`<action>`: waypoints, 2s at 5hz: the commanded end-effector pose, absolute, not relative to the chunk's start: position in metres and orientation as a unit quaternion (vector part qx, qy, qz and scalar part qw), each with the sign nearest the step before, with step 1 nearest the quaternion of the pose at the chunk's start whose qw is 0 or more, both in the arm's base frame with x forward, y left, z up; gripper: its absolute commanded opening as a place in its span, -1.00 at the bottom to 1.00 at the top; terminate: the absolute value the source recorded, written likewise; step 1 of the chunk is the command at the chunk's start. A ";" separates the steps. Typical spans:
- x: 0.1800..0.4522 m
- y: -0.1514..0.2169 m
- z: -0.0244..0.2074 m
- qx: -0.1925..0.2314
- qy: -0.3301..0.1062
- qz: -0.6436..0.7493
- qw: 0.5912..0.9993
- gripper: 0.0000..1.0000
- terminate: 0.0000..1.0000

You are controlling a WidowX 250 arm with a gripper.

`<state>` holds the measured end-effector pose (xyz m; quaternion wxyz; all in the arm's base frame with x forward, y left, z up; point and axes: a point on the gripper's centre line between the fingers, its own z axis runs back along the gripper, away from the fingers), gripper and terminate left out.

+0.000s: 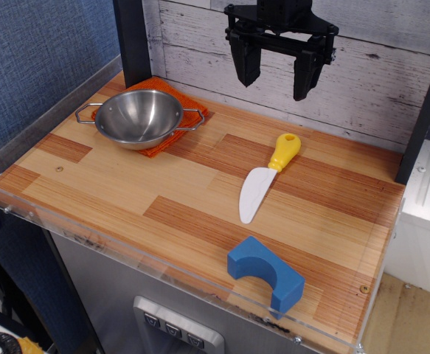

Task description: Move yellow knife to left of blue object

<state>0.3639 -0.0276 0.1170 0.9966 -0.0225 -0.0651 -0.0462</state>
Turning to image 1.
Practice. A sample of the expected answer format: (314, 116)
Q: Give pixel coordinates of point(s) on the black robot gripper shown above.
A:
(287, 27)

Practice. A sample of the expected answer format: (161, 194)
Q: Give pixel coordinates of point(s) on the yellow handled white toy knife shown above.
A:
(259, 179)

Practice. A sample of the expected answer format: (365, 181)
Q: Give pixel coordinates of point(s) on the yellow and black object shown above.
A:
(11, 345)

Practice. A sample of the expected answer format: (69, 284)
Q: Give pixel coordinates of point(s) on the orange folded cloth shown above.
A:
(159, 84)

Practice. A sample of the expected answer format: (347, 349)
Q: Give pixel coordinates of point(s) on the blue arch shaped block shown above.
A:
(251, 258)

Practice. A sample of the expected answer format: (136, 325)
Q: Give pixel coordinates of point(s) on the silver button control panel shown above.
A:
(165, 331)

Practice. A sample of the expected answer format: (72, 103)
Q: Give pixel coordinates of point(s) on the clear acrylic front guard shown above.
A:
(246, 325)

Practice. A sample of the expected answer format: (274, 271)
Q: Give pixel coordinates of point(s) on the stainless steel two-handled bowl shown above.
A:
(142, 119)

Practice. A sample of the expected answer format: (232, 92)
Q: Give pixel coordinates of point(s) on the black right vertical post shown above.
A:
(415, 142)

